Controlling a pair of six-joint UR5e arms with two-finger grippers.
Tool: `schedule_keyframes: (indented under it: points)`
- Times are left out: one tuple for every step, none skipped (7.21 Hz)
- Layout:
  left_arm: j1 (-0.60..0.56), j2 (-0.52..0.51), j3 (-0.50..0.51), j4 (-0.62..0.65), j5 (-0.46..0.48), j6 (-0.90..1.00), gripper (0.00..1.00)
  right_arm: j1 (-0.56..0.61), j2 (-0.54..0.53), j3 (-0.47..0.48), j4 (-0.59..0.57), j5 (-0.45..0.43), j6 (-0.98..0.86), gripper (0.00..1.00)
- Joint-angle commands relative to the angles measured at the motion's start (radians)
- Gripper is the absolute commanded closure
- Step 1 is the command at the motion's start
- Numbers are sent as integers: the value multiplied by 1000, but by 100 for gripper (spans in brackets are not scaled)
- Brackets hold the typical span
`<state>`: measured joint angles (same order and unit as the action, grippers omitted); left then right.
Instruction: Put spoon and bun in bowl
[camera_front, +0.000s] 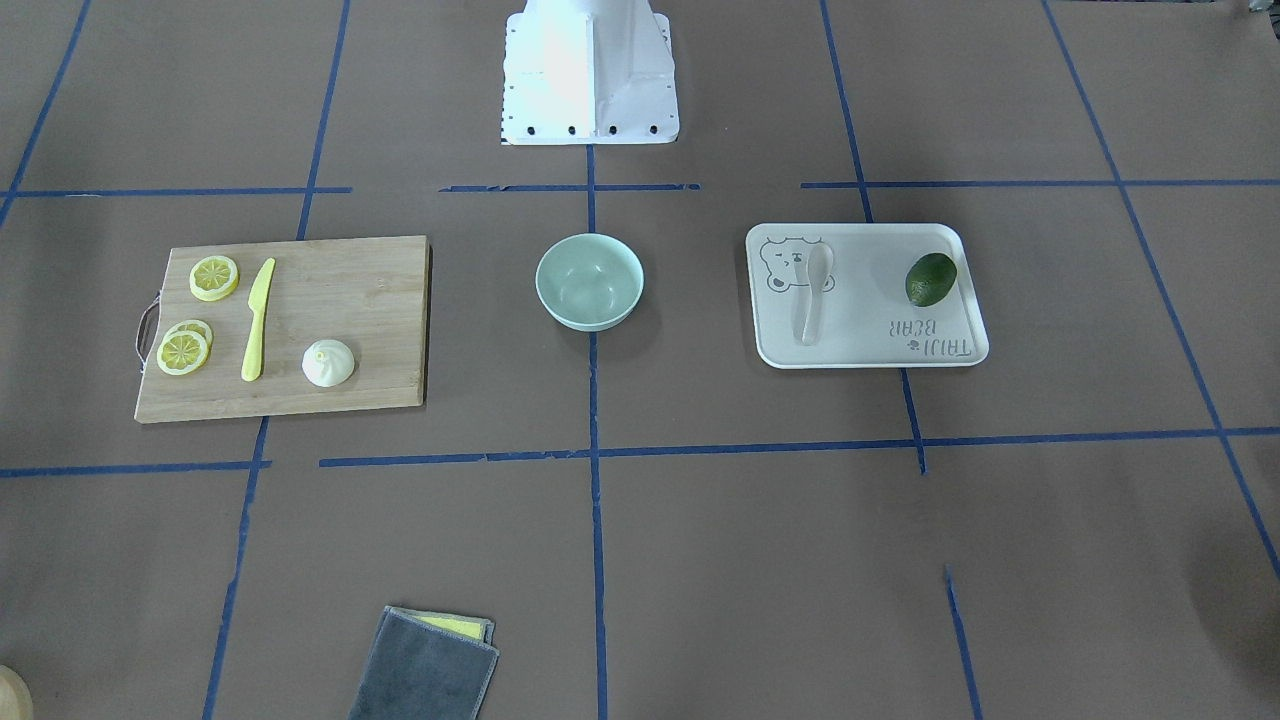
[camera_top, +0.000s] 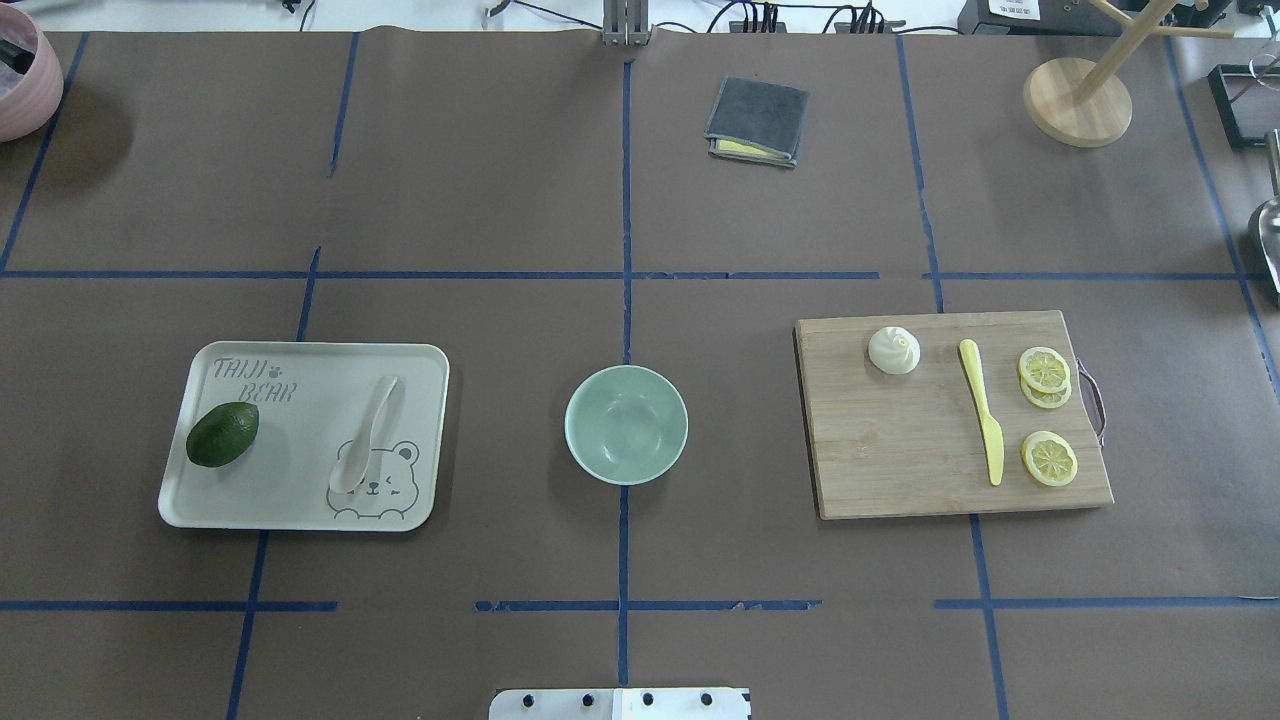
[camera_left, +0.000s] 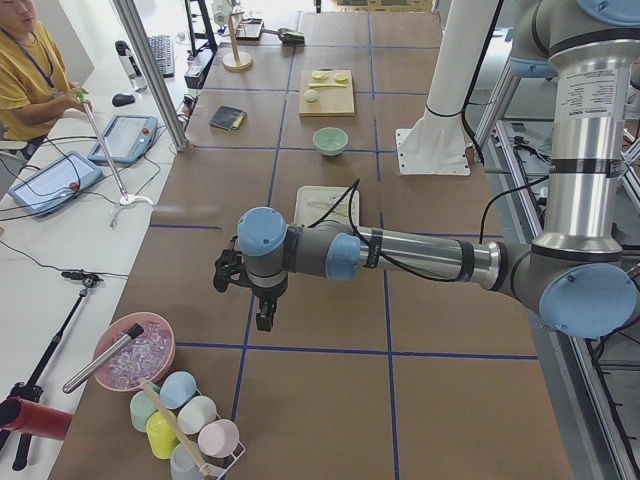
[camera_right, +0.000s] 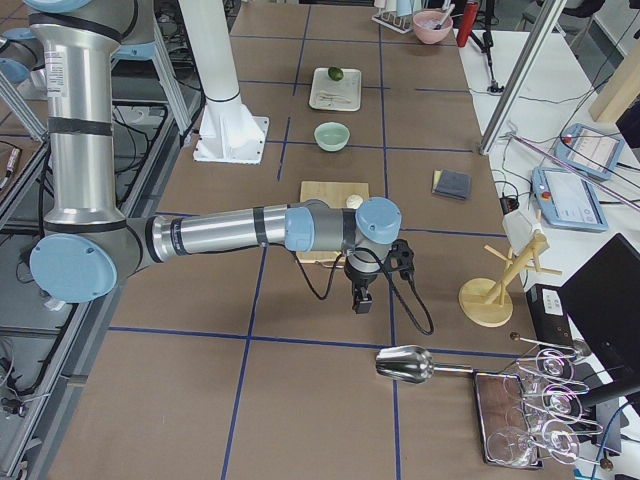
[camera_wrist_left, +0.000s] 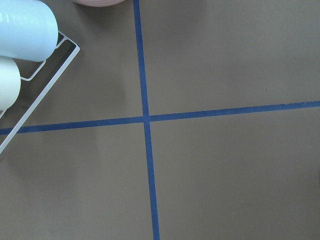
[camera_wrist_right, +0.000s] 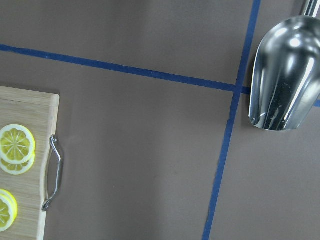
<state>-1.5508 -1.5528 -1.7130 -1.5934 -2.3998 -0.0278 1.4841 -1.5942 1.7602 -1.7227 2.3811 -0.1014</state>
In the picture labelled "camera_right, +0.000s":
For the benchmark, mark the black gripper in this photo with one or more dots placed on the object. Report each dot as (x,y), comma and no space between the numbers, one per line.
(361,282)

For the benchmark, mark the white steamed bun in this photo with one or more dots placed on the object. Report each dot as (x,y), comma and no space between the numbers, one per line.
(354,201)

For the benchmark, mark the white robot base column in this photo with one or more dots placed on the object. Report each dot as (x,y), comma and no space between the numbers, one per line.
(228,132)

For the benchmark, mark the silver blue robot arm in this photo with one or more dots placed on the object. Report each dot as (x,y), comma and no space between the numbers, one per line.
(89,245)

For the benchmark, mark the light green bowl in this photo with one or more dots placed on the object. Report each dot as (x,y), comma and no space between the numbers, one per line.
(331,136)

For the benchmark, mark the pink mixing bowl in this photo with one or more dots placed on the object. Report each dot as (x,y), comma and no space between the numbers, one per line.
(428,27)

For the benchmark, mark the metal scoop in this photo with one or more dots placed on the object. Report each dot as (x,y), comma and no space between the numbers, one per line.
(413,364)

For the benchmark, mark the bamboo cutting board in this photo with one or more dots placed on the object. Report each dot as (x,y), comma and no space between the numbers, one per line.
(334,195)

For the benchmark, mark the wooden cup tree stand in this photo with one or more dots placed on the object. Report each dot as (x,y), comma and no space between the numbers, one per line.
(486,302)

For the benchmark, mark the grey yellow sponge cloth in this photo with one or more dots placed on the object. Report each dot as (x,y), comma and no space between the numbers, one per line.
(451,184)

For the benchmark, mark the glass rack with tray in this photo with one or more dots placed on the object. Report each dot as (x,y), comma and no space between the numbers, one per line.
(531,410)

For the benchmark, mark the white rectangular tray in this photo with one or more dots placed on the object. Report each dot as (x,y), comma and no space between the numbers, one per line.
(336,95)

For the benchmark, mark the blue teach pendant near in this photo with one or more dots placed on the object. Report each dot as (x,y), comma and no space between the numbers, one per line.
(566,201)

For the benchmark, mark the blue teach pendant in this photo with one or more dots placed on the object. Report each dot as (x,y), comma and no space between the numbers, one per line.
(566,201)
(590,150)

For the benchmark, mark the green lime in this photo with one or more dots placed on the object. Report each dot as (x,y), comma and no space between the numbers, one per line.
(335,73)

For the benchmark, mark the black monitor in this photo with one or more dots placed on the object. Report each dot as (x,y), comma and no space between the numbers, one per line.
(602,300)

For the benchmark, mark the blue teach pendant far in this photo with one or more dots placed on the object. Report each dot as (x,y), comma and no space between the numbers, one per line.
(590,150)

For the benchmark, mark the white dish rack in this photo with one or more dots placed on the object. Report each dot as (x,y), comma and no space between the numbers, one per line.
(396,15)

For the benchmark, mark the red bottle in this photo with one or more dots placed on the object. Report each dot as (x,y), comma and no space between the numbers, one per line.
(467,22)

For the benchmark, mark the aluminium frame post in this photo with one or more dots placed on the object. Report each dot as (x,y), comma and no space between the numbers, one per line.
(543,26)

